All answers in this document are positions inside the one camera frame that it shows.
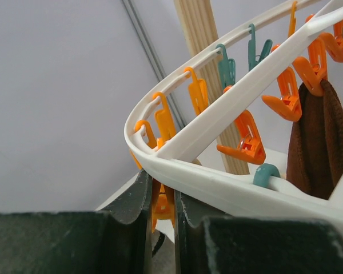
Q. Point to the wooden hanging rack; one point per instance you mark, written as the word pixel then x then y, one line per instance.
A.
pixel 198 24

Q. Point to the white round clip hanger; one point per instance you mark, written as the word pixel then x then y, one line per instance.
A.
pixel 233 194

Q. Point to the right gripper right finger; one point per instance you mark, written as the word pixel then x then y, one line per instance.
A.
pixel 211 241

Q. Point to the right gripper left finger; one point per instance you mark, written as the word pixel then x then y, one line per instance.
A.
pixel 115 239

